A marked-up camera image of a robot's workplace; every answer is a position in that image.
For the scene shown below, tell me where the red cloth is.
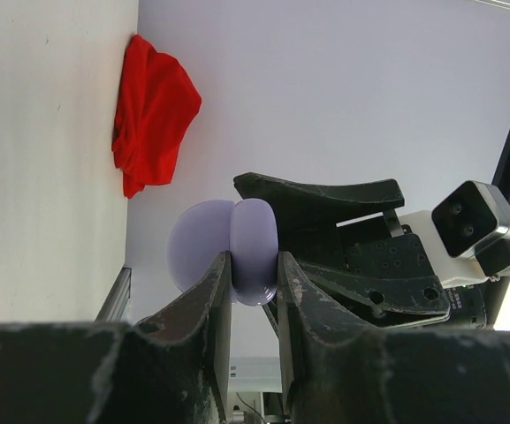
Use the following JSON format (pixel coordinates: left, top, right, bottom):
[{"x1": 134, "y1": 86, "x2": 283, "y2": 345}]
[{"x1": 112, "y1": 34, "x2": 202, "y2": 199}]

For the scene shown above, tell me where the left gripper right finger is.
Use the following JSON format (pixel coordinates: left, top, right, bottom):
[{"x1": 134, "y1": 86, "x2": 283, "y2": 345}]
[{"x1": 277, "y1": 252, "x2": 396, "y2": 423}]

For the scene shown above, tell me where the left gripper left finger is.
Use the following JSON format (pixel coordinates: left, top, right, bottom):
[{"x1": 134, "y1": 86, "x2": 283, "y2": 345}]
[{"x1": 86, "y1": 252, "x2": 232, "y2": 423}]

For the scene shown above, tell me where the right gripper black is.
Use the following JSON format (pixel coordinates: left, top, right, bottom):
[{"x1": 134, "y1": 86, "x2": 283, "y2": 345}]
[{"x1": 233, "y1": 172, "x2": 487, "y2": 329}]

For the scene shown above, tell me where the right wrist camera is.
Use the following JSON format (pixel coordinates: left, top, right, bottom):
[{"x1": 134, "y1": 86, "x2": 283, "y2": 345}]
[{"x1": 400, "y1": 180, "x2": 510, "y2": 289}]

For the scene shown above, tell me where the purple charging case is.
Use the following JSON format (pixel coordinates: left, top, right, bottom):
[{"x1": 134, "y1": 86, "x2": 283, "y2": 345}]
[{"x1": 167, "y1": 199, "x2": 279, "y2": 306}]

